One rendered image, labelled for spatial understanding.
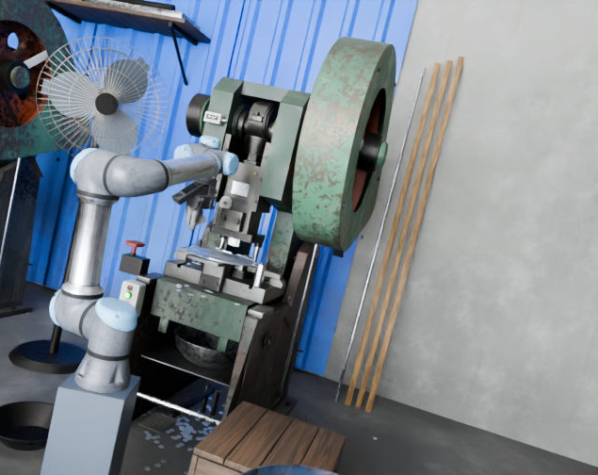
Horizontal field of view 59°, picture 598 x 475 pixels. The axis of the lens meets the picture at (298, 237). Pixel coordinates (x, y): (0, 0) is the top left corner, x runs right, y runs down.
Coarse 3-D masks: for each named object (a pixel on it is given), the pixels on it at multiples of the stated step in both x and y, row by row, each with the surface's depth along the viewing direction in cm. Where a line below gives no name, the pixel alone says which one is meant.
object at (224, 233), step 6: (210, 228) 220; (216, 228) 219; (222, 228) 218; (222, 234) 218; (228, 234) 218; (234, 234) 217; (240, 234) 216; (258, 234) 228; (246, 240) 216; (252, 240) 216; (258, 240) 222; (258, 246) 228
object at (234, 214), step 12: (240, 168) 215; (252, 168) 213; (228, 180) 216; (240, 180) 215; (252, 180) 214; (228, 192) 216; (240, 192) 215; (252, 192) 214; (228, 204) 215; (240, 204) 215; (228, 216) 213; (240, 216) 212; (252, 216) 215; (228, 228) 214; (240, 228) 213; (252, 228) 219
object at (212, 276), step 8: (192, 256) 198; (208, 264) 209; (216, 264) 195; (224, 264) 200; (208, 272) 209; (216, 272) 208; (224, 272) 208; (200, 280) 210; (208, 280) 209; (216, 280) 208; (208, 288) 209; (216, 288) 208
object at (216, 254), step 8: (200, 248) 221; (208, 248) 225; (200, 256) 200; (208, 256) 204; (216, 256) 207; (224, 256) 210; (232, 256) 215; (240, 256) 225; (232, 264) 201; (240, 264) 203; (248, 264) 206
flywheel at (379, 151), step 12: (384, 96) 231; (372, 108) 229; (372, 120) 233; (372, 132) 207; (372, 144) 202; (384, 144) 205; (360, 156) 204; (372, 156) 202; (384, 156) 208; (360, 168) 208; (372, 168) 205; (360, 180) 238; (360, 192) 236
